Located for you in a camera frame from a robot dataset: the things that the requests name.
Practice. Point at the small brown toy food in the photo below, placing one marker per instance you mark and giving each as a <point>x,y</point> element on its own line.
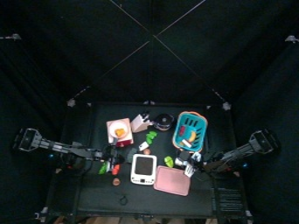
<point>147,151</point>

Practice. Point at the green toy pepper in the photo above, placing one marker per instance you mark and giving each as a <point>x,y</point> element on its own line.
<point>103,168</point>

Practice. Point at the white sushi roll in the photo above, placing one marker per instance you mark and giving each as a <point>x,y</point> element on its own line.
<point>143,146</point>

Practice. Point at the teal basket with orange rim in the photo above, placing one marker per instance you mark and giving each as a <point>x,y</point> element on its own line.
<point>197,122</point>

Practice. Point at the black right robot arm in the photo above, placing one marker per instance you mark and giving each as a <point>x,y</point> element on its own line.
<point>248,148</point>

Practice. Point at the black toy pot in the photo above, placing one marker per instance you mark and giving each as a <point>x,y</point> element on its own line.
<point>163,121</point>

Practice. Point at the metal frame corner bracket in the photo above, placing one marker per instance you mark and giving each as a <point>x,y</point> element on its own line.
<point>225,106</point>
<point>71,102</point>

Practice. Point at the yellow toy banana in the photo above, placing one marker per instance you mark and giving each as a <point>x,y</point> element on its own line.
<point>192,136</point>

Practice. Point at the green toy vegetable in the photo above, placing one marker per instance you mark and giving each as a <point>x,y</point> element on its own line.
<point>151,137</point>

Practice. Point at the red and white box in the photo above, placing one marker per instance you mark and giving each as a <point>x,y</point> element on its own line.
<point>123,137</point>

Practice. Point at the beige toy knife block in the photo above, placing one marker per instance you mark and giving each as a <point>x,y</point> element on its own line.
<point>139,124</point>

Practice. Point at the brown toy cookie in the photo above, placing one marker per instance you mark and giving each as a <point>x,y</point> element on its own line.
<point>116,181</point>

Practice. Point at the green toy leaf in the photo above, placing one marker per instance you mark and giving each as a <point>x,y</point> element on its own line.
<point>168,161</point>

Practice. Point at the red toy food piece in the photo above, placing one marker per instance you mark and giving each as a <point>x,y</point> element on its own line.
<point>181,130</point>

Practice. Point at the orange toy food piece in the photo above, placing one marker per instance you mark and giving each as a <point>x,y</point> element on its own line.
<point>120,132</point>

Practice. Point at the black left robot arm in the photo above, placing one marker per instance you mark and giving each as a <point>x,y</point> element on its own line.
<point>57,146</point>

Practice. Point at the pink cutting board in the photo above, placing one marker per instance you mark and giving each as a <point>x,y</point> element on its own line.
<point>172,180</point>

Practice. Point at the white toy food piece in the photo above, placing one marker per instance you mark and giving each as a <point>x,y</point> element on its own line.
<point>185,143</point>

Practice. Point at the orange toy carrot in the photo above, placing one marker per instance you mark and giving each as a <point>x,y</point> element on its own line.
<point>115,169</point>

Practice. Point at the white slotted toy spatula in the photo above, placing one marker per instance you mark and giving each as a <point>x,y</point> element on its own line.
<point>189,170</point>

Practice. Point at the white tablet device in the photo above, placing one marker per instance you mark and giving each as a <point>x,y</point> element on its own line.
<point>143,169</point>

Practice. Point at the white round plate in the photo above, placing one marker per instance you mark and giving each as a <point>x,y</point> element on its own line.
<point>116,127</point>

